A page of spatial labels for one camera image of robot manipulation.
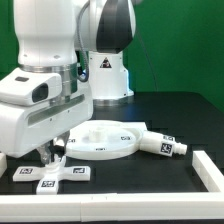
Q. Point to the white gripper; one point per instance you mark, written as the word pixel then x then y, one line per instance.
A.
pixel 23 129

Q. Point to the white cross table base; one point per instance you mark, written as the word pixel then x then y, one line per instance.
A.
pixel 51 174

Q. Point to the white round table top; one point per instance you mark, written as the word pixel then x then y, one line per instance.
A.
pixel 103 140

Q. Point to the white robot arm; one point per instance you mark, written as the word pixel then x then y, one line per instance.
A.
pixel 50 32

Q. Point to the white left fence block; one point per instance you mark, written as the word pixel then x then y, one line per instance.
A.
pixel 3 164

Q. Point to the white marker sheet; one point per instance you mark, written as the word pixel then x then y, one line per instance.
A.
pixel 140 125

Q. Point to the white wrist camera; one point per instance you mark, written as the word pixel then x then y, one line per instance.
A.
pixel 27 88

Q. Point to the white front fence rail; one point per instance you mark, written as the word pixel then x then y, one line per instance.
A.
pixel 111 207

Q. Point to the white fence rail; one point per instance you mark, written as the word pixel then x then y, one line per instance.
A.
pixel 111 207
pixel 208 172

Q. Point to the white right fence rail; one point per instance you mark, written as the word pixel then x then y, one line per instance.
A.
pixel 208 172

